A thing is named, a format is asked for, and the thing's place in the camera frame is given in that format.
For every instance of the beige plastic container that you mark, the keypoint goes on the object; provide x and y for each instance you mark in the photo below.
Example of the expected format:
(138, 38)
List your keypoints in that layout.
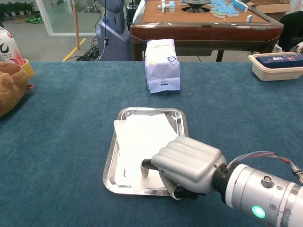
(272, 73)

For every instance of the green floor object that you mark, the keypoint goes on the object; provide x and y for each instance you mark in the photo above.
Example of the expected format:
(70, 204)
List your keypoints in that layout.
(34, 19)

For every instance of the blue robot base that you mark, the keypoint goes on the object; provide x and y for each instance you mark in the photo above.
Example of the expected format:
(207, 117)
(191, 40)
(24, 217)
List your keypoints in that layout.
(113, 42)

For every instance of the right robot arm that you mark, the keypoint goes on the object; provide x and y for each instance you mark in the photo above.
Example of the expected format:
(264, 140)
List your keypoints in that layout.
(248, 189)

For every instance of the silver metal tray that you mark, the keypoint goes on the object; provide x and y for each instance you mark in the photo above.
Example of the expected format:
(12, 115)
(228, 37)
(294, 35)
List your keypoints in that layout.
(182, 118)

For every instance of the heaped mahjong tile pile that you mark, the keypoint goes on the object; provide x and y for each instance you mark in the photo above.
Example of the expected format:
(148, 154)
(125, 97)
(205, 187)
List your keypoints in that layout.
(223, 10)

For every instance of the white framed glass partition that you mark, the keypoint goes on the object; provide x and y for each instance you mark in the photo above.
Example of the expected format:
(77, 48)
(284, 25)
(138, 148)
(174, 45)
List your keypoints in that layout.
(45, 19)

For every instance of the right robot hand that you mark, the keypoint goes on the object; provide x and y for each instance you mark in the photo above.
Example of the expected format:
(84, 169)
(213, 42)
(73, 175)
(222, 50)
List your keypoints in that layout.
(189, 160)

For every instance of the long mahjong tile row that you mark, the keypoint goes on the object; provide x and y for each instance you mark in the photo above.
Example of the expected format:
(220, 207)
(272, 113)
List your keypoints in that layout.
(240, 6)

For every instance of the orange wooden pole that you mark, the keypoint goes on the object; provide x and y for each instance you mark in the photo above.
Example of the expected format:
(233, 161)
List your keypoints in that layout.
(76, 28)

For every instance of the white red drink bottle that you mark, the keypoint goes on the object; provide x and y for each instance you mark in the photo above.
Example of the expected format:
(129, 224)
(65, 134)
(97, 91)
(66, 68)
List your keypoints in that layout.
(7, 47)

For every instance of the blue white mahjong tile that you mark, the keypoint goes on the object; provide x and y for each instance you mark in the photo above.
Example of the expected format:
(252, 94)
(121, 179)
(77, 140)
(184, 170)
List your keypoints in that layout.
(249, 18)

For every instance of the black mahjong table dome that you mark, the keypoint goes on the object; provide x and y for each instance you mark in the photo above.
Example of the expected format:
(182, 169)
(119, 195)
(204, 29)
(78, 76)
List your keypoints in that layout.
(196, 2)

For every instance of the small mahjong tile cluster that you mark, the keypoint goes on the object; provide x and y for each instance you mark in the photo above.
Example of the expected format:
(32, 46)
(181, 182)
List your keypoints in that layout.
(166, 6)

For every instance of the brown plush toy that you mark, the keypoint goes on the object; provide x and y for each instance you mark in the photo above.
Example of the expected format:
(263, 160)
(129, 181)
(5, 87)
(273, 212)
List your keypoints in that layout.
(11, 87)

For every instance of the blue table cloth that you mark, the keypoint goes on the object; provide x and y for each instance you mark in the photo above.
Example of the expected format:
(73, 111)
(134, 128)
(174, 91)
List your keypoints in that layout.
(59, 142)

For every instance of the white paper sheet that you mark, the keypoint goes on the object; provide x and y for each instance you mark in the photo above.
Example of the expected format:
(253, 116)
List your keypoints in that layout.
(142, 142)

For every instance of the black clothing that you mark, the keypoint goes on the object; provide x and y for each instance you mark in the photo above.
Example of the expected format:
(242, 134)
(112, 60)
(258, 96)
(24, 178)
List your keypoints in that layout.
(291, 30)

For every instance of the white paper bag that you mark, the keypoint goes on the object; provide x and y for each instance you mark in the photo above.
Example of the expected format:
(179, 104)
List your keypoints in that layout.
(162, 71)

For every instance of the cardboard box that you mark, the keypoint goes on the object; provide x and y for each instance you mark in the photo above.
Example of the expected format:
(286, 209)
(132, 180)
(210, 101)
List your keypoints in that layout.
(272, 8)

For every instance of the brown mahjong table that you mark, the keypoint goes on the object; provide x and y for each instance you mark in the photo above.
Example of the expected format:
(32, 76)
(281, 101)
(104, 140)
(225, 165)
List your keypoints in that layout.
(201, 30)

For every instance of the dark blue box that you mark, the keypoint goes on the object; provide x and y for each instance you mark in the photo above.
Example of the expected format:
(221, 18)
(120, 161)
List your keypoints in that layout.
(279, 60)

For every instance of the green potted plants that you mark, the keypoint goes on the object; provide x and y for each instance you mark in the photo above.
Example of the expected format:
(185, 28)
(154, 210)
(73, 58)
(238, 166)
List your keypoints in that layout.
(16, 8)

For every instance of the yellow cup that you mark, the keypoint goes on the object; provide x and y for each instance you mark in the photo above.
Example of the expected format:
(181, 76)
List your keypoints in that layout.
(29, 69)

